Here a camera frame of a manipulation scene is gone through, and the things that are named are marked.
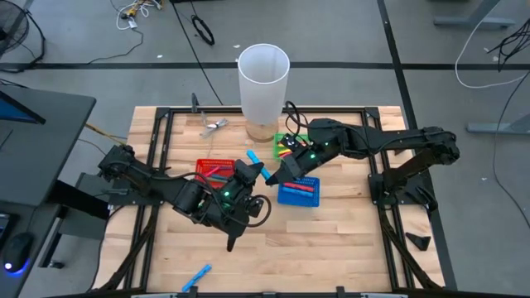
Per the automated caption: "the thick dark blue marker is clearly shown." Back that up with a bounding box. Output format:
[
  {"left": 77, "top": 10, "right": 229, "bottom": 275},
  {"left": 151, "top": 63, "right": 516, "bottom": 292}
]
[{"left": 280, "top": 186, "right": 315, "bottom": 199}]

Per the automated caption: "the black computer mouse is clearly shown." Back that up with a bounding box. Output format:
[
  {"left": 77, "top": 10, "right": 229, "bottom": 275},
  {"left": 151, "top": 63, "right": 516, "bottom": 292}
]
[{"left": 1, "top": 231, "right": 35, "bottom": 275}]

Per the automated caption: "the green plastic basket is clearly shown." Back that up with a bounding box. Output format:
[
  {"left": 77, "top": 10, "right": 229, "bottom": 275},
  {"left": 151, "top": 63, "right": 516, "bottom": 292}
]
[{"left": 272, "top": 132, "right": 311, "bottom": 161}]

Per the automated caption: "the black floor fan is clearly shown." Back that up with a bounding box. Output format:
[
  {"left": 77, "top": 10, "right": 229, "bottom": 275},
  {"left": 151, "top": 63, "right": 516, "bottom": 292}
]
[{"left": 0, "top": 0, "right": 47, "bottom": 75}]

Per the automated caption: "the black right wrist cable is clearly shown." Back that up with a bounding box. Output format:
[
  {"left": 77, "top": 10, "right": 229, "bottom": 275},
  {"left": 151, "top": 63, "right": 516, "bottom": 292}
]
[{"left": 283, "top": 100, "right": 311, "bottom": 140}]

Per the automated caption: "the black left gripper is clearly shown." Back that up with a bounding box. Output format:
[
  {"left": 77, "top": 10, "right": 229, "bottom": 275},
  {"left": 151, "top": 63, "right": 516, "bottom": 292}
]
[{"left": 205, "top": 159, "right": 265, "bottom": 253}]

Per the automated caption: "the dark grey desk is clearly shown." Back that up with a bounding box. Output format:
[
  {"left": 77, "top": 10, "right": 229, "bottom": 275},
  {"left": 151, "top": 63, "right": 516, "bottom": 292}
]
[{"left": 0, "top": 84, "right": 111, "bottom": 298}]

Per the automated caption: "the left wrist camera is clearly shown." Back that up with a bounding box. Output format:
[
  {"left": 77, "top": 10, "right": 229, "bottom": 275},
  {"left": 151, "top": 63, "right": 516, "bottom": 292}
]
[{"left": 242, "top": 195, "right": 267, "bottom": 217}]

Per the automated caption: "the white and yellow cable bundle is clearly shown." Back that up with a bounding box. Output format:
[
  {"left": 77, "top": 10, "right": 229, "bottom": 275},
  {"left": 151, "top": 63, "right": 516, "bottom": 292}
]
[{"left": 108, "top": 0, "right": 166, "bottom": 32}]

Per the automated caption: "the blue plastic basket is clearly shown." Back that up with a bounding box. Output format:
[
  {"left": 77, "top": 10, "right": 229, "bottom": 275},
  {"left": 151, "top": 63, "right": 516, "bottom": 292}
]
[{"left": 276, "top": 175, "right": 321, "bottom": 209}]

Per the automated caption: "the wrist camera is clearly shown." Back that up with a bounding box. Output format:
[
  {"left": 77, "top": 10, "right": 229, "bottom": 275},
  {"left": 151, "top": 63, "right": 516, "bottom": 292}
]
[
  {"left": 242, "top": 195, "right": 267, "bottom": 217},
  {"left": 279, "top": 135, "right": 302, "bottom": 151}
]

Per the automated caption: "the computer screen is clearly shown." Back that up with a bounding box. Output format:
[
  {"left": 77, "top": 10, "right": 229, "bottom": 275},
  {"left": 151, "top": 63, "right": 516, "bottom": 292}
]
[{"left": 0, "top": 89, "right": 47, "bottom": 126}]

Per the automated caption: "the black floor cable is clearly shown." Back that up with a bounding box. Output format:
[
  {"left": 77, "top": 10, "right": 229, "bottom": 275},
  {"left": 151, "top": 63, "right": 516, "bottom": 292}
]
[
  {"left": 487, "top": 16, "right": 530, "bottom": 229},
  {"left": 170, "top": 0, "right": 225, "bottom": 107}
]

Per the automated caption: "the black cable coil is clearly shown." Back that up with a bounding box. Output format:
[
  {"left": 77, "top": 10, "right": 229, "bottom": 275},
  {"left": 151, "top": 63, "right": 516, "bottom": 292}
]
[{"left": 190, "top": 14, "right": 217, "bottom": 47}]

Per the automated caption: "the black metal rig frame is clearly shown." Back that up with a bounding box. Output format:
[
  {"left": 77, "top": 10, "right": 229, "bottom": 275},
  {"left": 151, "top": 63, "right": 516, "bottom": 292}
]
[{"left": 93, "top": 105, "right": 459, "bottom": 298}]

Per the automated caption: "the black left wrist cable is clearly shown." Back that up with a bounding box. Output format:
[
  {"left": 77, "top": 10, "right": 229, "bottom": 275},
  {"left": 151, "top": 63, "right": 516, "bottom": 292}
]
[{"left": 243, "top": 193, "right": 273, "bottom": 228}]

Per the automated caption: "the white floor cable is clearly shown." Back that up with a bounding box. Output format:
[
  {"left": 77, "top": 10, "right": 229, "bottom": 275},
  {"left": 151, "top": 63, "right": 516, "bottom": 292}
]
[{"left": 454, "top": 0, "right": 530, "bottom": 90}]

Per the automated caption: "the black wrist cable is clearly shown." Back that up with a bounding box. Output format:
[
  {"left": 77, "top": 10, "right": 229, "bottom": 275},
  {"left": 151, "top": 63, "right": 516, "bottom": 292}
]
[
  {"left": 243, "top": 193, "right": 273, "bottom": 228},
  {"left": 283, "top": 100, "right": 311, "bottom": 140}
]

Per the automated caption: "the black triangular bracket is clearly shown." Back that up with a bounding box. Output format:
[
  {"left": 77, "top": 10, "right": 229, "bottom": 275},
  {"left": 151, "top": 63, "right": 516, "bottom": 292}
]
[{"left": 404, "top": 231, "right": 432, "bottom": 252}]

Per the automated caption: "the light blue marker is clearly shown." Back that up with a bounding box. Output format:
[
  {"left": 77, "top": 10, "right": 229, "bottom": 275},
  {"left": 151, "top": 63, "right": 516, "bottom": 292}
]
[{"left": 246, "top": 149, "right": 273, "bottom": 182}]

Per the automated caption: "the blue marker with clip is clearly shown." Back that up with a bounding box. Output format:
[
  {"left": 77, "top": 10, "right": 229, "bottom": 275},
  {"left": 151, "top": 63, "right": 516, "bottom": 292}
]
[{"left": 181, "top": 263, "right": 213, "bottom": 294}]

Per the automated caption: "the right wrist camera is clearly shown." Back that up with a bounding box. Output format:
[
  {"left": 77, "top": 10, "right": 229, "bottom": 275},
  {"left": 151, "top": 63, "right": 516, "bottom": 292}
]
[{"left": 279, "top": 135, "right": 302, "bottom": 151}]

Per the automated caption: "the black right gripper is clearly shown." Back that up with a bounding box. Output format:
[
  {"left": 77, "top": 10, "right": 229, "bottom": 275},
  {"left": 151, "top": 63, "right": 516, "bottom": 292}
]
[{"left": 264, "top": 142, "right": 333, "bottom": 187}]

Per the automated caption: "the red marker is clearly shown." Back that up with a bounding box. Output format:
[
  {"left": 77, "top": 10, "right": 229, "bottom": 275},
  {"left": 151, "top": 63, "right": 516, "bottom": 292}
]
[{"left": 282, "top": 181, "right": 316, "bottom": 194}]

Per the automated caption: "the grey desk leg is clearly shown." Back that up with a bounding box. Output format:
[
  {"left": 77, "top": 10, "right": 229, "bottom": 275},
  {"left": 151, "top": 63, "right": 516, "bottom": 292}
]
[
  {"left": 432, "top": 0, "right": 518, "bottom": 31},
  {"left": 466, "top": 111, "right": 530, "bottom": 137}
]

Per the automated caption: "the red plastic basket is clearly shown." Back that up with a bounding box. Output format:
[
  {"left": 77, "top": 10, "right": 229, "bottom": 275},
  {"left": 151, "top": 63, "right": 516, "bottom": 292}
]
[{"left": 195, "top": 157, "right": 237, "bottom": 190}]

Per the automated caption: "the white shade wooden table lamp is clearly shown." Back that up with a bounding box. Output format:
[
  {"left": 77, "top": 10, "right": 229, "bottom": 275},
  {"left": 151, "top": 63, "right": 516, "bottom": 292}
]
[{"left": 237, "top": 42, "right": 291, "bottom": 144}]

